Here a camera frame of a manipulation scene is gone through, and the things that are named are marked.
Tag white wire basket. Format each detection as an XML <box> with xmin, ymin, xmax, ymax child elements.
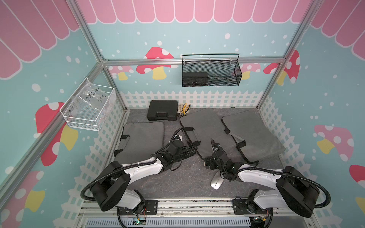
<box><xmin>60</xmin><ymin>78</ymin><xmax>117</xmax><ymax>132</ymax></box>

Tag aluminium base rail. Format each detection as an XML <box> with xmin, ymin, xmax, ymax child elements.
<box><xmin>78</xmin><ymin>198</ymin><xmax>299</xmax><ymax>218</ymax></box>

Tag yellow black pliers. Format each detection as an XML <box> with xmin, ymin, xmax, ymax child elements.
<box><xmin>177</xmin><ymin>103</ymin><xmax>191</xmax><ymax>116</ymax></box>

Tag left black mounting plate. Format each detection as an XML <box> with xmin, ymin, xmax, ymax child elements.
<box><xmin>117</xmin><ymin>200</ymin><xmax>158</xmax><ymax>216</ymax></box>

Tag silver mouse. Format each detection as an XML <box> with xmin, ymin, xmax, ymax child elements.
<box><xmin>211</xmin><ymin>171</ymin><xmax>224</xmax><ymax>190</ymax></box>

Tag black box in basket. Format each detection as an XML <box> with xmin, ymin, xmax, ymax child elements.
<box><xmin>182</xmin><ymin>72</ymin><xmax>209</xmax><ymax>87</ymax></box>

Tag grey laptop bag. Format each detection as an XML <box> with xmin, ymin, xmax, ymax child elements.
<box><xmin>221</xmin><ymin>110</ymin><xmax>285</xmax><ymax>165</ymax></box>
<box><xmin>114</xmin><ymin>122</ymin><xmax>164</xmax><ymax>164</ymax></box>
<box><xmin>180</xmin><ymin>108</ymin><xmax>243</xmax><ymax>162</ymax></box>

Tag clear plastic bag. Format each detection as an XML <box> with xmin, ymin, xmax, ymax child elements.
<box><xmin>67</xmin><ymin>82</ymin><xmax>116</xmax><ymax>122</ymax></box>

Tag black plastic tool case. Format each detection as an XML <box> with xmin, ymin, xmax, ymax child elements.
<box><xmin>147</xmin><ymin>100</ymin><xmax>178</xmax><ymax>121</ymax></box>

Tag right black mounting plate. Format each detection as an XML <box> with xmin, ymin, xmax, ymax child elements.
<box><xmin>232</xmin><ymin>198</ymin><xmax>271</xmax><ymax>216</ymax></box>

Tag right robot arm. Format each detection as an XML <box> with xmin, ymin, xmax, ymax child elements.
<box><xmin>204</xmin><ymin>140</ymin><xmax>331</xmax><ymax>218</ymax></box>

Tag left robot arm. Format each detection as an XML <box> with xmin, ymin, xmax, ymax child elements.
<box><xmin>80</xmin><ymin>135</ymin><xmax>197</xmax><ymax>214</ymax></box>

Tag black mounting plate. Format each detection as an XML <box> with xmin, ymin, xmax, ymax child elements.
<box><xmin>232</xmin><ymin>198</ymin><xmax>271</xmax><ymax>216</ymax></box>
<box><xmin>117</xmin><ymin>200</ymin><xmax>158</xmax><ymax>216</ymax></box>

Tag black wire mesh basket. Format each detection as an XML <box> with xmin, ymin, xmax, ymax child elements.
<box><xmin>181</xmin><ymin>53</ymin><xmax>242</xmax><ymax>86</ymax></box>

